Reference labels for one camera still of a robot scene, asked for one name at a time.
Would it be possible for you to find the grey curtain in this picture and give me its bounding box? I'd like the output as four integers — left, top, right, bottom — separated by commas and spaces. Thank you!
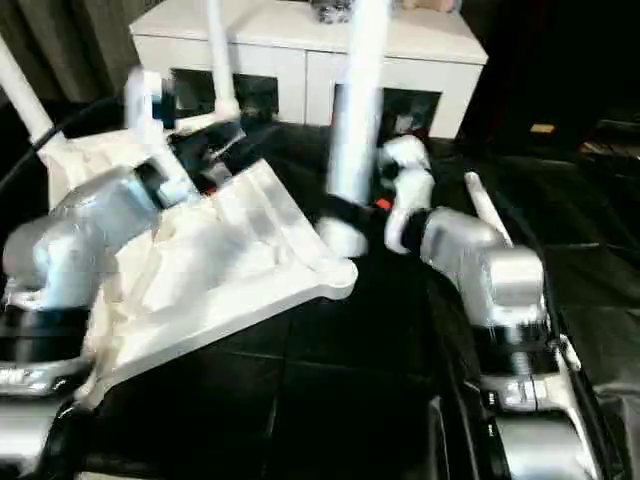
0, 0, 144, 109

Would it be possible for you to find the black plastic cover mat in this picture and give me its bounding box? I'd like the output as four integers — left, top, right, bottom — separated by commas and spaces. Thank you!
0, 99, 640, 480

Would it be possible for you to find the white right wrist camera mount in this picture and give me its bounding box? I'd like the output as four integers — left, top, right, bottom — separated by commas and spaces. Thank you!
376, 136, 436, 255

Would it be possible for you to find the white plastic table top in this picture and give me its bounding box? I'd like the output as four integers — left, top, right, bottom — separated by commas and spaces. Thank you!
42, 117, 360, 410

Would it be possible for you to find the white sideboard with glass doors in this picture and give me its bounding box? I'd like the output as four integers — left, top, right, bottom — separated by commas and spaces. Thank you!
128, 0, 490, 140

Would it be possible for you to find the white plastic table leg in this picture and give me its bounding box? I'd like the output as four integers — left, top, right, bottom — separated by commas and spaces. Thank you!
316, 0, 392, 260
204, 0, 242, 126
463, 171, 516, 250
0, 37, 57, 149

